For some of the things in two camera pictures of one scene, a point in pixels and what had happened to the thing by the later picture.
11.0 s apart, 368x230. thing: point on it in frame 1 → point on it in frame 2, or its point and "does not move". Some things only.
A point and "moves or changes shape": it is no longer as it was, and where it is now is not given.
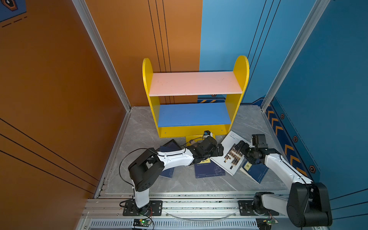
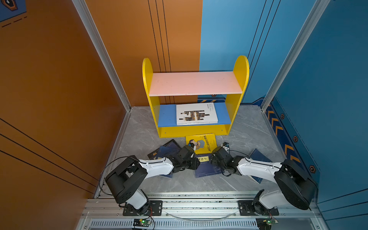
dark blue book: (209, 169) does not move
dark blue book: (168, 172) does not move
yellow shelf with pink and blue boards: (186, 104) does not move
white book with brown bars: (232, 157) moves or changes shape
